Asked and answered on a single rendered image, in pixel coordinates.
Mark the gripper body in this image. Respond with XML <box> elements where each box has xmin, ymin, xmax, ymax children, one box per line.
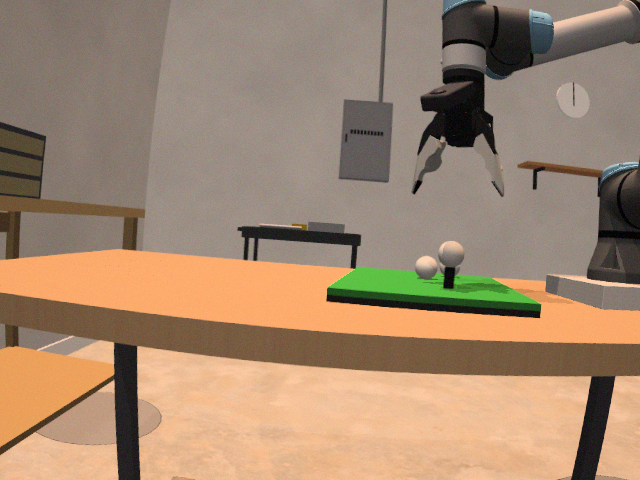
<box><xmin>435</xmin><ymin>68</ymin><xmax>493</xmax><ymax>147</ymax></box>

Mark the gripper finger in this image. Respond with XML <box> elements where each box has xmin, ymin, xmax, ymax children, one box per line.
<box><xmin>412</xmin><ymin>116</ymin><xmax>446</xmax><ymax>194</ymax></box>
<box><xmin>473</xmin><ymin>113</ymin><xmax>504</xmax><ymax>197</ymax></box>

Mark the beige ball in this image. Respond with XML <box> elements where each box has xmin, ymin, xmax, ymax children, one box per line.
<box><xmin>415</xmin><ymin>256</ymin><xmax>438</xmax><ymax>279</ymax></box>
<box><xmin>438</xmin><ymin>241</ymin><xmax>464</xmax><ymax>268</ymax></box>
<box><xmin>440</xmin><ymin>263</ymin><xmax>460</xmax><ymax>276</ymax></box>

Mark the green golf mat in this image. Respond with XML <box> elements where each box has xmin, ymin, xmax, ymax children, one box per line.
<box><xmin>326</xmin><ymin>267</ymin><xmax>542</xmax><ymax>318</ymax></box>

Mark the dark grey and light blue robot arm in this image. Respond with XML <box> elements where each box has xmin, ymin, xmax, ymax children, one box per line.
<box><xmin>420</xmin><ymin>0</ymin><xmax>640</xmax><ymax>285</ymax></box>

